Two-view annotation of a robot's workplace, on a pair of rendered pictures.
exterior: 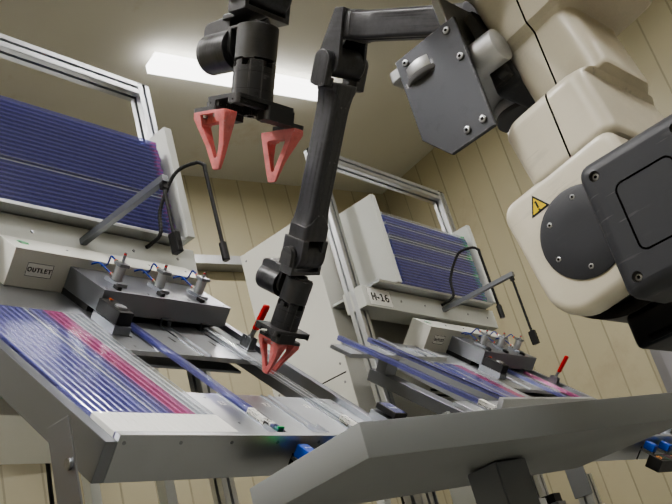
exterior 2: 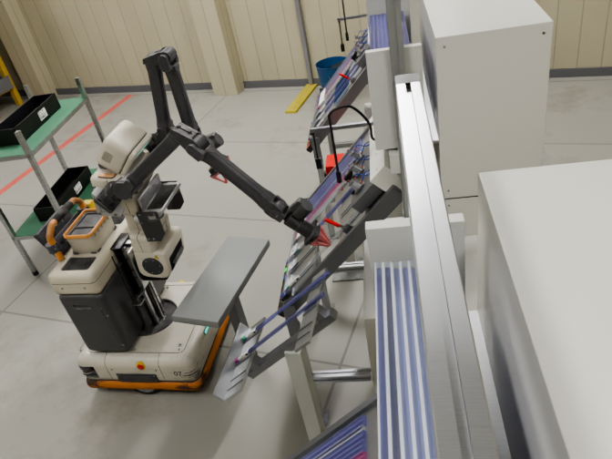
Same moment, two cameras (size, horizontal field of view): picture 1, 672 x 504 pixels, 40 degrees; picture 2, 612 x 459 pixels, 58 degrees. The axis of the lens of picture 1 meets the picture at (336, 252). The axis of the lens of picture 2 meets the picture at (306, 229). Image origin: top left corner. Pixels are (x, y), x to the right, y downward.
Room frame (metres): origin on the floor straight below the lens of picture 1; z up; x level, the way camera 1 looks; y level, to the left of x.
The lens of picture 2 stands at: (3.38, -0.55, 2.25)
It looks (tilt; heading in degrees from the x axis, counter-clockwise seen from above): 35 degrees down; 157
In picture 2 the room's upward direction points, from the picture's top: 12 degrees counter-clockwise
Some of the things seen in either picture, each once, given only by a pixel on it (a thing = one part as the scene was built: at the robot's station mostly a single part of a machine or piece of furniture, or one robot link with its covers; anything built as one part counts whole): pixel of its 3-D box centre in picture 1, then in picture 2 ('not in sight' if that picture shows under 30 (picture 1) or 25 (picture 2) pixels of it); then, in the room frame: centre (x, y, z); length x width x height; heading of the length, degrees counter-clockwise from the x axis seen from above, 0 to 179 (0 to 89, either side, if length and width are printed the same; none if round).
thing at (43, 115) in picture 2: not in sight; (27, 118); (-0.75, -0.65, 1.01); 0.57 x 0.17 x 0.11; 145
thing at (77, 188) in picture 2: not in sight; (65, 192); (-0.75, -0.65, 0.41); 0.57 x 0.17 x 0.11; 145
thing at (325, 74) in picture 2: not in sight; (336, 80); (-1.30, 2.08, 0.22); 0.37 x 0.34 x 0.44; 49
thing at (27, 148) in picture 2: not in sight; (56, 176); (-0.75, -0.65, 0.55); 0.91 x 0.46 x 1.10; 145
